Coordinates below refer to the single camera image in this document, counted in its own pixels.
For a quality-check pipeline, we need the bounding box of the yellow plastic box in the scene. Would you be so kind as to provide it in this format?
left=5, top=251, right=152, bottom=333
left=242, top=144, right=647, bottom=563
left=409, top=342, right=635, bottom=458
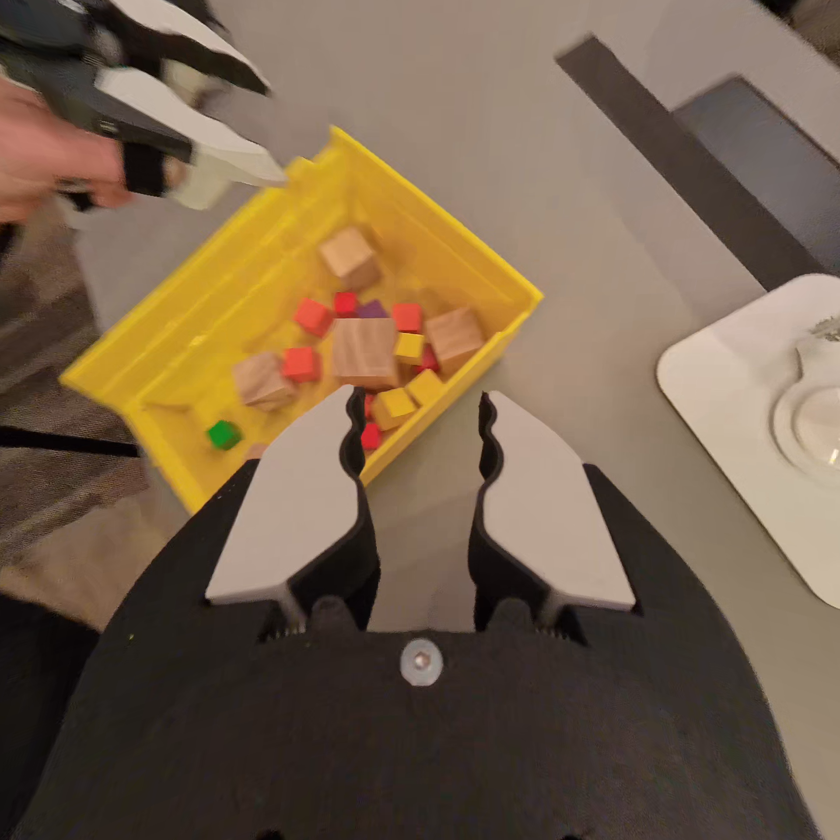
left=59, top=125, right=544, bottom=516

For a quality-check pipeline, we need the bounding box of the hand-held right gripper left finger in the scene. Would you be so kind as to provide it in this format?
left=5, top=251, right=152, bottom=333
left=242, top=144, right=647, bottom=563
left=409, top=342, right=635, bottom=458
left=205, top=386, right=382, bottom=631

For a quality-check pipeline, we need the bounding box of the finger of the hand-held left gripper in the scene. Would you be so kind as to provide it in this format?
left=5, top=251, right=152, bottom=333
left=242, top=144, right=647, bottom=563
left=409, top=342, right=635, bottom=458
left=97, top=67, right=287, bottom=189
left=108, top=0, right=271, bottom=96

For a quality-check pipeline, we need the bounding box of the pile of large wooden cubes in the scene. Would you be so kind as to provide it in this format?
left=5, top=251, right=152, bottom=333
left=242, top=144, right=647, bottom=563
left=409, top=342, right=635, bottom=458
left=233, top=226, right=487, bottom=460

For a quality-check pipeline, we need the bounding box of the black floor pole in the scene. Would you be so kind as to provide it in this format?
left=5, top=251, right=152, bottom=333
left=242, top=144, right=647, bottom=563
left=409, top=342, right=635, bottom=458
left=0, top=425, right=142, bottom=458

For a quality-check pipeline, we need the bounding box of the pile of small coloured cubes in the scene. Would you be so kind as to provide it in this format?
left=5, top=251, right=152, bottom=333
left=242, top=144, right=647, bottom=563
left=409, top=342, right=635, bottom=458
left=206, top=292, right=447, bottom=454

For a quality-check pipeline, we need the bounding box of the person's left hand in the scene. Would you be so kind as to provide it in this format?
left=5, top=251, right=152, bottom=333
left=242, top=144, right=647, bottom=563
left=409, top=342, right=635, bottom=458
left=0, top=77, right=139, bottom=225

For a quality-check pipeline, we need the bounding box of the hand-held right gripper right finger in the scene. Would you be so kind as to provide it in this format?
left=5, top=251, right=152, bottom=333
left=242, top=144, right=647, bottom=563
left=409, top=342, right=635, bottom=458
left=468, top=390, right=636, bottom=631

